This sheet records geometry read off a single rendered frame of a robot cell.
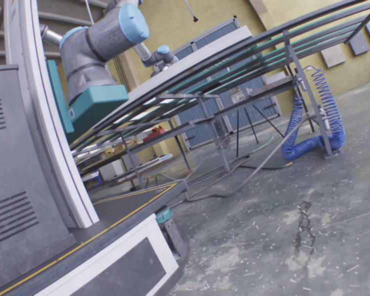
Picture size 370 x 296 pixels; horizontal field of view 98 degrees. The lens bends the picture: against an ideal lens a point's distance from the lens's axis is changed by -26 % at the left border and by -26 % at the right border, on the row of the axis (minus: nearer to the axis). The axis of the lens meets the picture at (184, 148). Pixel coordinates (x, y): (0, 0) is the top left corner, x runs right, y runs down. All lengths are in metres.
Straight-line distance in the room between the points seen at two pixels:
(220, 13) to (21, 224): 8.64
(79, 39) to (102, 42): 0.10
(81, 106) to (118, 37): 0.25
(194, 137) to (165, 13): 5.49
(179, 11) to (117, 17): 8.80
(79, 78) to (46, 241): 0.49
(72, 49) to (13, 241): 0.61
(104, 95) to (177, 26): 8.72
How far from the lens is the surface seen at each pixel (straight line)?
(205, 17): 8.93
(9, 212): 0.55
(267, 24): 7.82
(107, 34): 0.75
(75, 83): 0.74
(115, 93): 0.73
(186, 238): 0.90
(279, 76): 1.93
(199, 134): 8.52
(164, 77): 1.44
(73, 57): 0.79
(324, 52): 7.86
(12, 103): 0.63
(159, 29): 9.77
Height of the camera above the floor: 0.46
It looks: 2 degrees down
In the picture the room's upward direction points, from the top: 22 degrees counter-clockwise
